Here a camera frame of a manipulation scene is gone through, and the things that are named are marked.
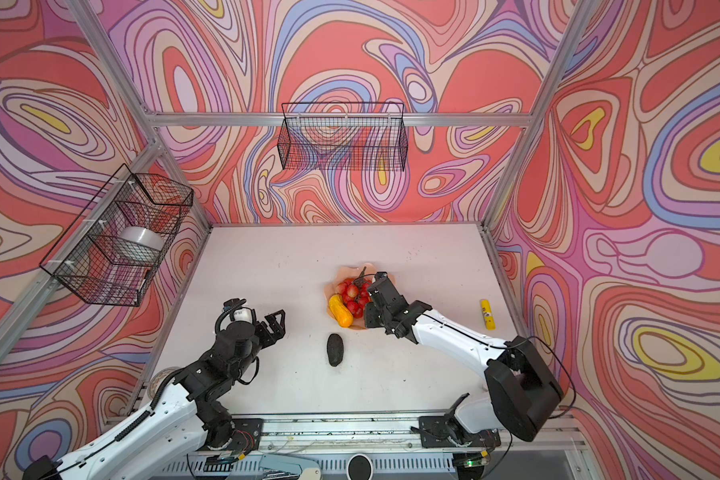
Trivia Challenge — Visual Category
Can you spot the silver tape roll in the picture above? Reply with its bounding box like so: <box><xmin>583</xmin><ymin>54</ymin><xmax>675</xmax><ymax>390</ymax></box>
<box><xmin>118</xmin><ymin>226</ymin><xmax>165</xmax><ymax>260</ymax></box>

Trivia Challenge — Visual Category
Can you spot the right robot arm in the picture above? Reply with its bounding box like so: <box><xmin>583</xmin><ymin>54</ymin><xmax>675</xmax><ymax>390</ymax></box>
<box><xmin>364</xmin><ymin>272</ymin><xmax>564</xmax><ymax>446</ymax></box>

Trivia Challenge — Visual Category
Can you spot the red grape bunch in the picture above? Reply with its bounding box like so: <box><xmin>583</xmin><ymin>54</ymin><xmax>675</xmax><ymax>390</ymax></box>
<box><xmin>334</xmin><ymin>267</ymin><xmax>373</xmax><ymax>319</ymax></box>

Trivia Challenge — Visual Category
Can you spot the pink petal fruit bowl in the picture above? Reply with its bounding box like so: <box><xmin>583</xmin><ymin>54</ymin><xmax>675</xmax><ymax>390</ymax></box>
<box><xmin>324</xmin><ymin>264</ymin><xmax>379</xmax><ymax>330</ymax></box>

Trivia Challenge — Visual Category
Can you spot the black wire basket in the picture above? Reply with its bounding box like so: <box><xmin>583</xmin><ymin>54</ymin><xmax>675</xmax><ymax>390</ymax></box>
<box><xmin>277</xmin><ymin>101</ymin><xmax>409</xmax><ymax>173</ymax></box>
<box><xmin>39</xmin><ymin>165</ymin><xmax>194</xmax><ymax>307</ymax></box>

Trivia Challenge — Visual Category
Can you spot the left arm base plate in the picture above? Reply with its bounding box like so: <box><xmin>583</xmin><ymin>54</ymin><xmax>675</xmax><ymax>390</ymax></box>
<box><xmin>203</xmin><ymin>417</ymin><xmax>264</xmax><ymax>453</ymax></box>

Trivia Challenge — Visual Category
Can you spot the black wire basket left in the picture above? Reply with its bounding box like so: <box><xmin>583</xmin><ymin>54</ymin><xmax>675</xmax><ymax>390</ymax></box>
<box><xmin>39</xmin><ymin>165</ymin><xmax>194</xmax><ymax>307</ymax></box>

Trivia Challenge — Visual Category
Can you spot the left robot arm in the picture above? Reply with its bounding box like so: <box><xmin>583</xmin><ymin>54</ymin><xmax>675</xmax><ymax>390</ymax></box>
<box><xmin>22</xmin><ymin>298</ymin><xmax>286</xmax><ymax>479</ymax></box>

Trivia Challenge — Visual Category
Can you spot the black wire basket back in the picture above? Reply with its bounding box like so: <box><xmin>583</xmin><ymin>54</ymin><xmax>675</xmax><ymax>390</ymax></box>
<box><xmin>277</xmin><ymin>101</ymin><xmax>409</xmax><ymax>173</ymax></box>

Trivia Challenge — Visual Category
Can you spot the yellow fake mango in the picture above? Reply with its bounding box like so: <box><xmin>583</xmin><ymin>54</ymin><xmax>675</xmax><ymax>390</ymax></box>
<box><xmin>328</xmin><ymin>294</ymin><xmax>354</xmax><ymax>328</ymax></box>

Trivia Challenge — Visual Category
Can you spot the yellow marker pen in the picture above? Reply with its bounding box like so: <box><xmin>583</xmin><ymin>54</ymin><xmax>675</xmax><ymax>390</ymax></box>
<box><xmin>480</xmin><ymin>299</ymin><xmax>496</xmax><ymax>331</ymax></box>

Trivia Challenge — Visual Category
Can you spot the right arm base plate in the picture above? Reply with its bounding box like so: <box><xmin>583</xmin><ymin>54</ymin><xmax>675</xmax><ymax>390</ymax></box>
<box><xmin>411</xmin><ymin>415</ymin><xmax>502</xmax><ymax>451</ymax></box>

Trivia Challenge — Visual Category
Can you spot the dark fake avocado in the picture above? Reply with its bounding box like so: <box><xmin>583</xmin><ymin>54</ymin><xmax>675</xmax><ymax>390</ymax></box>
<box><xmin>326</xmin><ymin>333</ymin><xmax>345</xmax><ymax>367</ymax></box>

